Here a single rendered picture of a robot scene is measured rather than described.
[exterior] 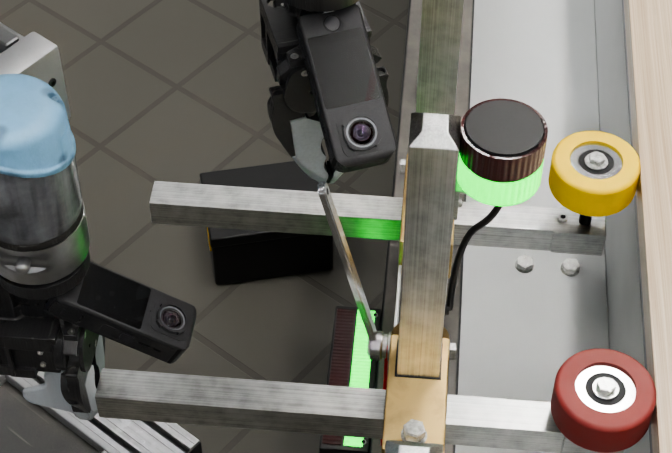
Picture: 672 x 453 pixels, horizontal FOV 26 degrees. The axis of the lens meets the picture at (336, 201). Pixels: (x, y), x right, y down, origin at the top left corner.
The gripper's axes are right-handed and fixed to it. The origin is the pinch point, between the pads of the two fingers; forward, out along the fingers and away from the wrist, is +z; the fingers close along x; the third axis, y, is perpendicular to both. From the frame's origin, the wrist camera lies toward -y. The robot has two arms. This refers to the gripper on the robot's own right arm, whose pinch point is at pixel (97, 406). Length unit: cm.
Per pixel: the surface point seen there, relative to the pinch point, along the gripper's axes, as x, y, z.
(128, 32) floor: -140, 31, 83
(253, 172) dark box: -94, 1, 70
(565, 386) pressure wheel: 0.3, -38.4, -8.7
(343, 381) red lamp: -13.1, -20.1, 12.0
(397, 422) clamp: 2.4, -25.5, -4.9
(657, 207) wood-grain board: -20, -47, -8
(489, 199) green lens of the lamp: -1.0, -30.7, -28.3
